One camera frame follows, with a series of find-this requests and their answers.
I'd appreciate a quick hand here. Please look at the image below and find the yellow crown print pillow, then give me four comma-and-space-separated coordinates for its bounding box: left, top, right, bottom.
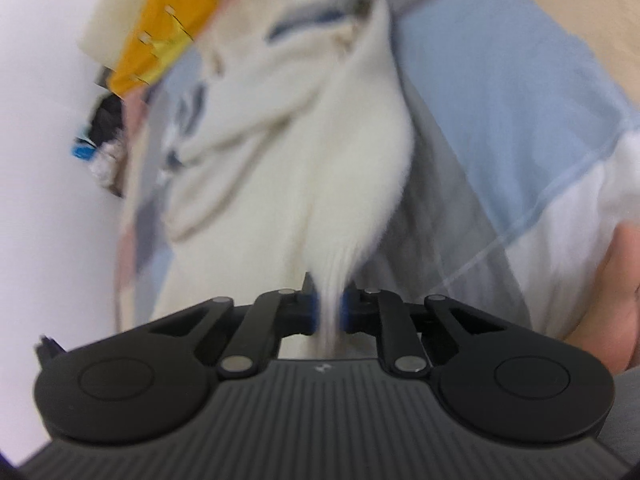
107, 0, 226, 96

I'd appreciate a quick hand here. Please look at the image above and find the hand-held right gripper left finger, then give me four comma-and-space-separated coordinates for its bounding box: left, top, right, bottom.
135, 272, 318, 378

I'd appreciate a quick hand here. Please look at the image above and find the cream quilted headboard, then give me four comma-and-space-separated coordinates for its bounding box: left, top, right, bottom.
77, 0, 166, 66

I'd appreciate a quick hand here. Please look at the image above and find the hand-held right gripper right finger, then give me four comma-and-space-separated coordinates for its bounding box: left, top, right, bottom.
342, 282, 506, 378

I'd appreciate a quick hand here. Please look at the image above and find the white navy striped sweater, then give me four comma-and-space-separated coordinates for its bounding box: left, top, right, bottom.
160, 0, 418, 361

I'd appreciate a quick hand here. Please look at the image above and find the black bedside object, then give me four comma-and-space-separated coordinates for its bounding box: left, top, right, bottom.
92, 97, 125, 142

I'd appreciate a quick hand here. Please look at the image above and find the patchwork checked bed cover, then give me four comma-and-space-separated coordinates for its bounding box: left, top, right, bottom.
112, 0, 640, 351

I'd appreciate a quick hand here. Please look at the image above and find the white crumpled cloth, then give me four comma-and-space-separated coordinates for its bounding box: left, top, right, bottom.
92, 141, 125, 193

